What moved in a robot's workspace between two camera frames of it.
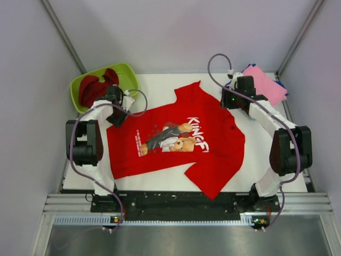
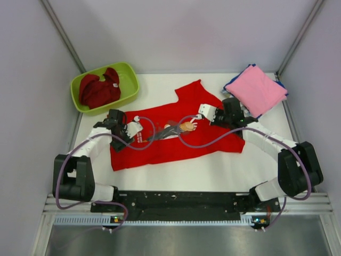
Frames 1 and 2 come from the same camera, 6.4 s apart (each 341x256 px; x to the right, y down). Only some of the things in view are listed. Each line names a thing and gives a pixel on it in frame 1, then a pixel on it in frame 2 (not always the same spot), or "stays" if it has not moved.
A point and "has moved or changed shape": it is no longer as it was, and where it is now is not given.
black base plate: (184, 206) stays
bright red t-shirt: (188, 128) has moved or changed shape
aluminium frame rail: (318, 202) stays
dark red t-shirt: (90, 88) stays
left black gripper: (117, 122) -> (117, 147)
